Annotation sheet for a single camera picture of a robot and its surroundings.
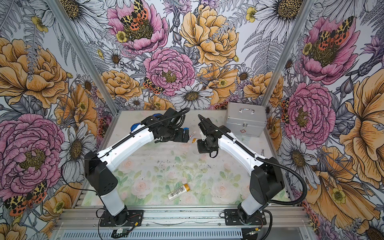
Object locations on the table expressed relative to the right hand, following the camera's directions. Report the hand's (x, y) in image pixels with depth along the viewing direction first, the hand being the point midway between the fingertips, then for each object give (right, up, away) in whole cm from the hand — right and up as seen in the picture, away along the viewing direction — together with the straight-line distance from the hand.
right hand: (202, 153), depth 83 cm
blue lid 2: (-42, +15, +11) cm, 46 cm away
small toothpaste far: (-6, +10, -5) cm, 13 cm away
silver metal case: (+29, +19, +16) cm, 38 cm away
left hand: (-12, +6, -2) cm, 14 cm away
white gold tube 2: (-12, -20, -2) cm, 24 cm away
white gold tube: (-4, +7, -7) cm, 11 cm away
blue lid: (-30, +22, +19) cm, 42 cm away
